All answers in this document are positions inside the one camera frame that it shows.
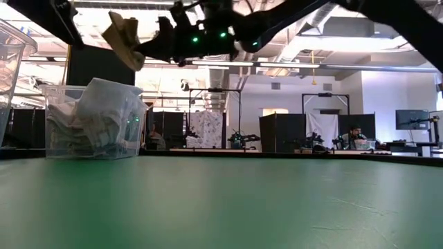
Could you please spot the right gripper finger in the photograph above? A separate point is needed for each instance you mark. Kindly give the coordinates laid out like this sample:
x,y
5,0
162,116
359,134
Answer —
x,y
165,29
155,50

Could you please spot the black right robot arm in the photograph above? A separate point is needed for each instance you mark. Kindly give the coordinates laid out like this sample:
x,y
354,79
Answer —
x,y
346,10

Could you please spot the black background robot arm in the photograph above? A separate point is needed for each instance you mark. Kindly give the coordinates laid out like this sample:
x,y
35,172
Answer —
x,y
315,141
242,138

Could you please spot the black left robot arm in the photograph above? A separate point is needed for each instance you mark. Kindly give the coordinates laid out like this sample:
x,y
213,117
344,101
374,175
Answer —
x,y
45,17

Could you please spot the ceiling tube light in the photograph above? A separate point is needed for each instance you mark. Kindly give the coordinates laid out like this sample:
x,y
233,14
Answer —
x,y
289,65
222,63

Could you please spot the black partition panel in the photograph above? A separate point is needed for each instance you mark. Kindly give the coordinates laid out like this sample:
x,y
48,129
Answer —
x,y
100,65

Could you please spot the black room divider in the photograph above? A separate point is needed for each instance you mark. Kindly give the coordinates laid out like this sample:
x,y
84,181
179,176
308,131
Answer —
x,y
24,128
360,119
173,128
277,131

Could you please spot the person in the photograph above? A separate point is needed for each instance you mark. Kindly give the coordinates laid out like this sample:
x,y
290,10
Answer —
x,y
155,138
353,135

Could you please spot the patterned white cloth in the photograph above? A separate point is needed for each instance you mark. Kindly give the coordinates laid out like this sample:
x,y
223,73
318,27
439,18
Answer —
x,y
207,128

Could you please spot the clear plastic bin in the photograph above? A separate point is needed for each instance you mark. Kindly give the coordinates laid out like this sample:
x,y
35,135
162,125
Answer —
x,y
138,145
10,69

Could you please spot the wooden background table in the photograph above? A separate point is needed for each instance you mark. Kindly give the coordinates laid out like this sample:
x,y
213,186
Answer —
x,y
346,151
214,150

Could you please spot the plain white cloth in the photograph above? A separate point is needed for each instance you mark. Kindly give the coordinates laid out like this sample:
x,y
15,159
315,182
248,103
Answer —
x,y
322,124

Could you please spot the green table mat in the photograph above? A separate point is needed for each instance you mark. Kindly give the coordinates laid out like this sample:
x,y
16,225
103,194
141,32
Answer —
x,y
221,207

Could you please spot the grey ceiling pipe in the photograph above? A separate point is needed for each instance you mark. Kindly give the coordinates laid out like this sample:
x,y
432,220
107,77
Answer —
x,y
380,68

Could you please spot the dark computer monitor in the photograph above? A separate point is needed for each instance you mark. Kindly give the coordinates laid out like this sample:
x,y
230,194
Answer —
x,y
412,119

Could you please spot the silver spiral ventilation duct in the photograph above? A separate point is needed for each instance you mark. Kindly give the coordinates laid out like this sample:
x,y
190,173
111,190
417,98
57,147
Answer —
x,y
216,86
294,48

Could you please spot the black rig frame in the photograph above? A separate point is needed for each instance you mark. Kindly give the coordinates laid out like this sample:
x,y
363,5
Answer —
x,y
325,94
214,90

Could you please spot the grey wall vent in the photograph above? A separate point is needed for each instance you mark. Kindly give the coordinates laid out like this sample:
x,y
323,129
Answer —
x,y
327,87
275,86

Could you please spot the black table border frame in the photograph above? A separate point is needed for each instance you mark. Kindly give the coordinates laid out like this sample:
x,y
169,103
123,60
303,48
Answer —
x,y
277,156

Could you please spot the grey rectangular duct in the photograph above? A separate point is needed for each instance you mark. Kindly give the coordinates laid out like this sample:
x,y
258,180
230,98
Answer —
x,y
346,29

